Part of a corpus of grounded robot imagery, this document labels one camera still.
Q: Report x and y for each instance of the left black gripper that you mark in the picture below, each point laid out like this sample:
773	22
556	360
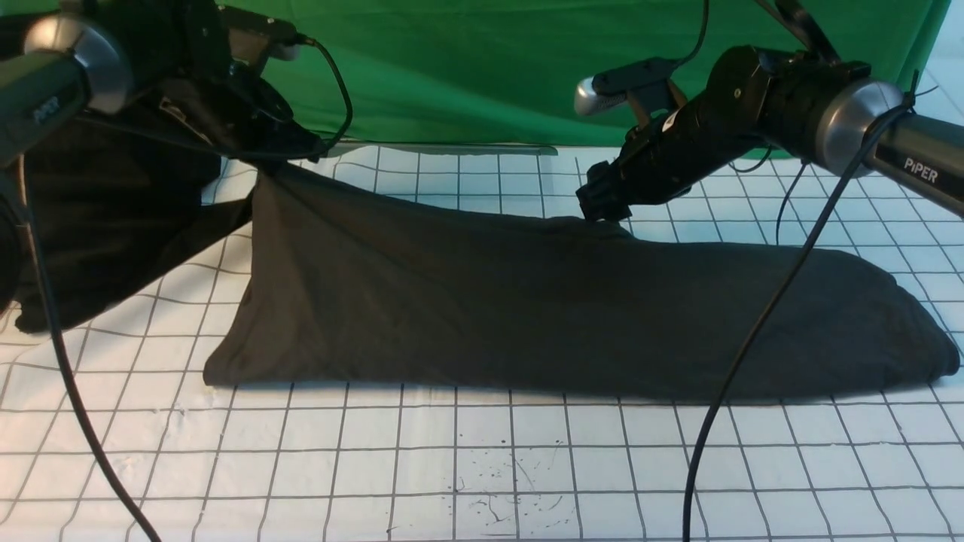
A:
229	110

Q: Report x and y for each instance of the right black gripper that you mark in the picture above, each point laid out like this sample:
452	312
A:
666	158

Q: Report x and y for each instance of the gray long sleeve shirt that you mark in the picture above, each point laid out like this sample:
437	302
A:
349	285

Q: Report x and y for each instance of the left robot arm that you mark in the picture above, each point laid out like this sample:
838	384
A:
99	62

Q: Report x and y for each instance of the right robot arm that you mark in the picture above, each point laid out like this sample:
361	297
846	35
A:
824	113

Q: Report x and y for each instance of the pile of black clothes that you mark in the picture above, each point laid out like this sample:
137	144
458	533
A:
117	211

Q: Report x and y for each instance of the green backdrop cloth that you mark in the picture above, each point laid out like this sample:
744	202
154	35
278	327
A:
464	73

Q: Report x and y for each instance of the gray metal strip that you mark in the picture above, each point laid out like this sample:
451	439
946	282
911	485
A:
445	149

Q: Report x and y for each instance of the white grid table cloth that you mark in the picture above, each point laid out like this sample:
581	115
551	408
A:
342	462

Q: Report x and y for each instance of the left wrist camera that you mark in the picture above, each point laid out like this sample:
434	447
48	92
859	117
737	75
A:
256	37

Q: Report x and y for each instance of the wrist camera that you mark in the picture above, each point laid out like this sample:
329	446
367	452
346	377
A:
256	37
646	86

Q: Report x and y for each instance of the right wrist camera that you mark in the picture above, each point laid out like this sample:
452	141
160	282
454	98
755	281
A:
646	86

